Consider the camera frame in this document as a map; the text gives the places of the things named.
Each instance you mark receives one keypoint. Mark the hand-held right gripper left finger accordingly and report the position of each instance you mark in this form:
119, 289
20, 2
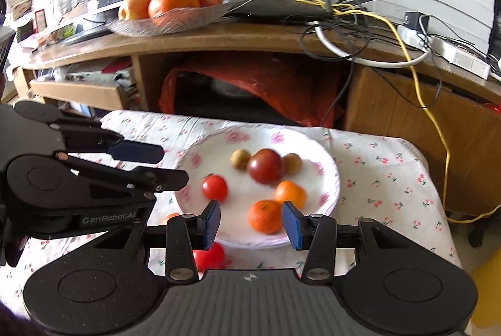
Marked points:
211, 223

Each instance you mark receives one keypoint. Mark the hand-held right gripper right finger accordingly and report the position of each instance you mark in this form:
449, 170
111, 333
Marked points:
292, 225

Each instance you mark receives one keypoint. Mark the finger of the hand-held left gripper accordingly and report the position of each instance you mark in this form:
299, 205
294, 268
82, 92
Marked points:
137, 152
164, 180

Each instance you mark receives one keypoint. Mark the large orange mandarin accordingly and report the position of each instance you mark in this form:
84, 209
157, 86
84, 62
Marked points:
264, 216

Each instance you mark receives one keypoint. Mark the small orange mandarin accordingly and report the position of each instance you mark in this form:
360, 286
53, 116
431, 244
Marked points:
290, 192
171, 218

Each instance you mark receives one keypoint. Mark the small red tomato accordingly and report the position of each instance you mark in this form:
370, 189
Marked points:
209, 257
214, 188

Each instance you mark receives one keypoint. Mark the white floral bowl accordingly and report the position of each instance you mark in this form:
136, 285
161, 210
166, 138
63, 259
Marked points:
242, 195

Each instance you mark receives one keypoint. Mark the small brown round fruit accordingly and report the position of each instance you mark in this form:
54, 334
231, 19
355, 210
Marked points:
291, 163
239, 159

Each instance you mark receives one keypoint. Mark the large dark red tomato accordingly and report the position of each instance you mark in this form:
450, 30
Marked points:
266, 165

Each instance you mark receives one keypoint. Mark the silver set-top box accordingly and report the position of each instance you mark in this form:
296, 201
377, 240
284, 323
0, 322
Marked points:
98, 76

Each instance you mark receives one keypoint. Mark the cherry print tablecloth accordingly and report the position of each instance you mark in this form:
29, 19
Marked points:
372, 183

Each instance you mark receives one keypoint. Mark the glass fruit dish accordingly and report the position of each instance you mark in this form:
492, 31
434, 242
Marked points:
176, 24

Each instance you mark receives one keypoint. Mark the red plastic bag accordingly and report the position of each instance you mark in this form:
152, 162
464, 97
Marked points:
282, 85

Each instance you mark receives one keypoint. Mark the yellow apple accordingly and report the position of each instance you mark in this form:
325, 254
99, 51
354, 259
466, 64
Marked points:
135, 5

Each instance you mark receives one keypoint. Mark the wooden television stand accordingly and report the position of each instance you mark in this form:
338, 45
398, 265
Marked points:
242, 42

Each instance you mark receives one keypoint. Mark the big orange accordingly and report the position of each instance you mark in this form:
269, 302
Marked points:
174, 1

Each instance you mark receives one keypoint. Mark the yellow trash bin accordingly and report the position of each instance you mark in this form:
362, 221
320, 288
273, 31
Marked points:
489, 293

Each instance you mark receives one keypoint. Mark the black power adapter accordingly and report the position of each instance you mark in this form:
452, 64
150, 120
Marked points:
415, 22

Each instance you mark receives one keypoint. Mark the white power strip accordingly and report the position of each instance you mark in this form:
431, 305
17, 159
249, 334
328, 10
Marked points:
462, 58

